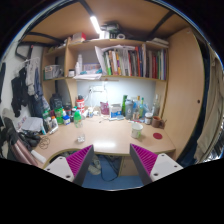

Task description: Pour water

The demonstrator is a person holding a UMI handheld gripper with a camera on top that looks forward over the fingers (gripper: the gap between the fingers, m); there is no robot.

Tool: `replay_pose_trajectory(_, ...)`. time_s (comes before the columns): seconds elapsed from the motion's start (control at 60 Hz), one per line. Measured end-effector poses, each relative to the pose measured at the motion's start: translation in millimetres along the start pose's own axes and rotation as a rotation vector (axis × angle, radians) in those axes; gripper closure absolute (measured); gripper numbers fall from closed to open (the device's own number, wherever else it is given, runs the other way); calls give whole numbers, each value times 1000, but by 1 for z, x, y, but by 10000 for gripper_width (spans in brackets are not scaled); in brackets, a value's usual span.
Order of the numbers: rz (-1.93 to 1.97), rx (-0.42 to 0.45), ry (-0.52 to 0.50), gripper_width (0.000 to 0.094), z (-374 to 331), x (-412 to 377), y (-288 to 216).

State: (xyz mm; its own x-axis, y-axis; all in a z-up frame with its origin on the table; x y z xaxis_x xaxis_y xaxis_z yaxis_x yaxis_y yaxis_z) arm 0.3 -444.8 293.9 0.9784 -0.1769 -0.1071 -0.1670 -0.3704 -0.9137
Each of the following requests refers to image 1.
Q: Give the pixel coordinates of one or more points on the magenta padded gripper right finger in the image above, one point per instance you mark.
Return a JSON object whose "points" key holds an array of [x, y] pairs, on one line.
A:
{"points": [[150, 166]]}

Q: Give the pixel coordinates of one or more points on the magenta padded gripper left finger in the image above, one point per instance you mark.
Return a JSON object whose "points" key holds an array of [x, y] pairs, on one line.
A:
{"points": [[74, 167]]}

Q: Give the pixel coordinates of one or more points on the green plastic water bottle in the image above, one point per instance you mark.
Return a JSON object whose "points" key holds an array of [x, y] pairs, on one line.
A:
{"points": [[77, 119]]}

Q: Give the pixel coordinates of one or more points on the small clear drinking glass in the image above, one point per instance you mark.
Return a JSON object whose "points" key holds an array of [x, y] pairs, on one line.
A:
{"points": [[81, 138]]}

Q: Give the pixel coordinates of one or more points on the round red coaster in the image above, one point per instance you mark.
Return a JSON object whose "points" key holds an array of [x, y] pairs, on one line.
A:
{"points": [[157, 136]]}

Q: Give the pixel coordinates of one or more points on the white paper cup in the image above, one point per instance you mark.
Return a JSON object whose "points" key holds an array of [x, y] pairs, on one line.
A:
{"points": [[136, 130]]}

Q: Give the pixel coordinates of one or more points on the brown ceramic mug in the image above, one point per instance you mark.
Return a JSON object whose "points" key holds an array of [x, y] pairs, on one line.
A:
{"points": [[157, 122]]}

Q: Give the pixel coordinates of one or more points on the black bag on desk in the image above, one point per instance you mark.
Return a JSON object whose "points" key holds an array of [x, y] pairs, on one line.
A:
{"points": [[30, 139]]}

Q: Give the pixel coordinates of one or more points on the green tall bottle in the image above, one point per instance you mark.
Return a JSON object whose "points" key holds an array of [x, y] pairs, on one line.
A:
{"points": [[123, 104]]}

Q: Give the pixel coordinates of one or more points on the red white canister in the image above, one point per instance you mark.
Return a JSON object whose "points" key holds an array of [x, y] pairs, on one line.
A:
{"points": [[80, 105]]}

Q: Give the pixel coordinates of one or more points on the grey tall tumbler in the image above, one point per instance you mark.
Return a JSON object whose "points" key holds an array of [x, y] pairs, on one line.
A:
{"points": [[128, 109]]}

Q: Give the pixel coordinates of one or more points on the blue white box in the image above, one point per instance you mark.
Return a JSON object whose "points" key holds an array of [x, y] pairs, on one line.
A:
{"points": [[115, 111]]}

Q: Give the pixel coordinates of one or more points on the pink snack pouch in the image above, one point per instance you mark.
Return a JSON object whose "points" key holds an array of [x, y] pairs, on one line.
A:
{"points": [[104, 108]]}

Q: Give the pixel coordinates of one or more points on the white power strip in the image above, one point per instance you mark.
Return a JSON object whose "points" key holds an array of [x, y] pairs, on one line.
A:
{"points": [[93, 89]]}

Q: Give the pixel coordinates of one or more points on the hanging dark clothes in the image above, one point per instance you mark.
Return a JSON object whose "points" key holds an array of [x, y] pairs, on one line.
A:
{"points": [[27, 90]]}

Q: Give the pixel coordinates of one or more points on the clear plastic storage bin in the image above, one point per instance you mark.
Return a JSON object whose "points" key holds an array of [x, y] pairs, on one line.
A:
{"points": [[52, 71]]}

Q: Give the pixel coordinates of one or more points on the wooden shelf unit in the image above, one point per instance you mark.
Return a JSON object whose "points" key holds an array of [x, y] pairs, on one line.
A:
{"points": [[70, 53]]}

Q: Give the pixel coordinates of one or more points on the row of books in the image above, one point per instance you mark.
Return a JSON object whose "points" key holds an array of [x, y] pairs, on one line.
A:
{"points": [[133, 61]]}

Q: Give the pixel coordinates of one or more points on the ceiling strip light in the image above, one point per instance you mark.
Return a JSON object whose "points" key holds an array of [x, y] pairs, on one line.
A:
{"points": [[95, 24]]}

